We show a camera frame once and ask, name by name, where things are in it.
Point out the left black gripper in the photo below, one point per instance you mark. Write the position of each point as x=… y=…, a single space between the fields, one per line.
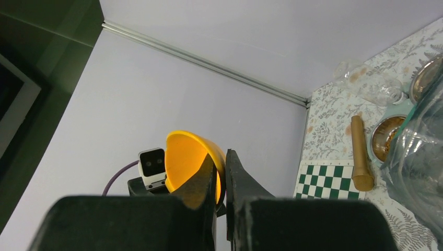
x=136 y=187

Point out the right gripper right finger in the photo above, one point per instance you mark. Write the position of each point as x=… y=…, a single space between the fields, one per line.
x=258 y=220

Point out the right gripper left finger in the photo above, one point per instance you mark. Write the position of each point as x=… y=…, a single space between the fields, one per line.
x=182 y=220

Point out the orange plastic scoop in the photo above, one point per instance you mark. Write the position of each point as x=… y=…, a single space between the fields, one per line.
x=184 y=155

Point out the green pet food bag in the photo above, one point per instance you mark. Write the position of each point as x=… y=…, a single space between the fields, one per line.
x=413 y=168

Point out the mint double pet bowl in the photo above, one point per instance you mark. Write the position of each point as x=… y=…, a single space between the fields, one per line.
x=395 y=116

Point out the green white chessboard mat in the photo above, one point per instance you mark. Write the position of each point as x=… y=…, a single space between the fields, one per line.
x=326 y=179

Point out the floral patterned table mat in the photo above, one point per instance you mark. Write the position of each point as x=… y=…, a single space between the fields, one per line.
x=327 y=157

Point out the brown wooden rolling pin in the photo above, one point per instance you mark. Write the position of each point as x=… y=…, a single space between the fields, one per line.
x=362 y=176

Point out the clear plastic bottle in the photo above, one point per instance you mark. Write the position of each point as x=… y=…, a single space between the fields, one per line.
x=369 y=83

